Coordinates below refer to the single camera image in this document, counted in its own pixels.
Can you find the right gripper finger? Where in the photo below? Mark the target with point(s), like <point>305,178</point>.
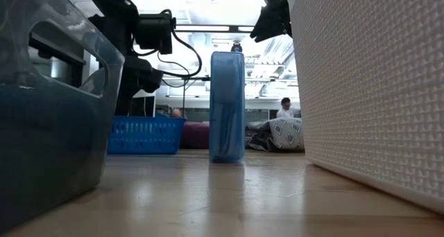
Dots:
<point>274,25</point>

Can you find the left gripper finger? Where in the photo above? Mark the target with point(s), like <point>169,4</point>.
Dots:
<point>125,103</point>

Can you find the blue slotted plastic basket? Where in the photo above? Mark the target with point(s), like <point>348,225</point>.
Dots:
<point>145,136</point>

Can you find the purple cloth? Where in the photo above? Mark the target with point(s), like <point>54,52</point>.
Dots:
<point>196,136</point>

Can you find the grey patterned cloth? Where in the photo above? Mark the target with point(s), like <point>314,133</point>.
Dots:
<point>284,134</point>

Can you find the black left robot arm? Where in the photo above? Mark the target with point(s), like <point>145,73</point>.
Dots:
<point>111,15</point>

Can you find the black monitor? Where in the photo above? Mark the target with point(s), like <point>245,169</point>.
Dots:
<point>147,107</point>

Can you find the dark round ceiling fixture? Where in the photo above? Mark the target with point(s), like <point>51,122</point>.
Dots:
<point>236,47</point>

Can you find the white storage shelving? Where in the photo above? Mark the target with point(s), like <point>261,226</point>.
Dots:
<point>270,70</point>

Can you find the person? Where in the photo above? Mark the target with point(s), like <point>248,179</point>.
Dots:
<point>286,109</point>
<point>177,113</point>

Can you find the blue translucent plastic case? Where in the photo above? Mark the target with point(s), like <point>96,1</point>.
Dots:
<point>227,109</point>

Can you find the white plastic bin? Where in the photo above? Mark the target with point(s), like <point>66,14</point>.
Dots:
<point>364,91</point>

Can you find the grey transparent plastic tray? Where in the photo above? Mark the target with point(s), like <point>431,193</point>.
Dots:
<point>14,39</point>

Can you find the black ceiling light rail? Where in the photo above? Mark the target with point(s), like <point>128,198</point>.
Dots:
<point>234,28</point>

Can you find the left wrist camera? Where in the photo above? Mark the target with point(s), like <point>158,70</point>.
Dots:
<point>154,32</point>

